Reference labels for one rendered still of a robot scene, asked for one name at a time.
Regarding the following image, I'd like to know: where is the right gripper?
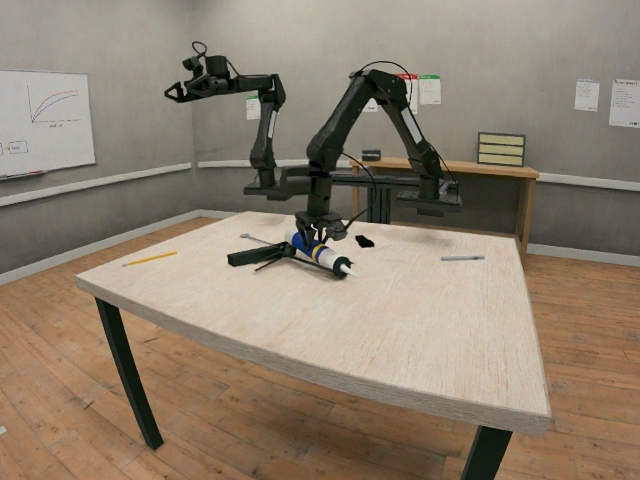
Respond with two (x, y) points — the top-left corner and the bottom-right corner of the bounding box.
(164, 57), (218, 104)

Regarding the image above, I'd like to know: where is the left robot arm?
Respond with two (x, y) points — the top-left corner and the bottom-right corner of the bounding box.
(279, 69), (461, 206)

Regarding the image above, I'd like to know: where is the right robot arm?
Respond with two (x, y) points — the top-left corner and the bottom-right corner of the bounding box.
(182, 55), (286, 190)

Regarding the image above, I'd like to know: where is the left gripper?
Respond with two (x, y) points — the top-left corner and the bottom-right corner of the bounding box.
(295, 194), (348, 252)

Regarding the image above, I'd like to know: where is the white and blue sealant cartridge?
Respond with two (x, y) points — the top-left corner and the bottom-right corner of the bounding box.
(284, 226), (358, 278)

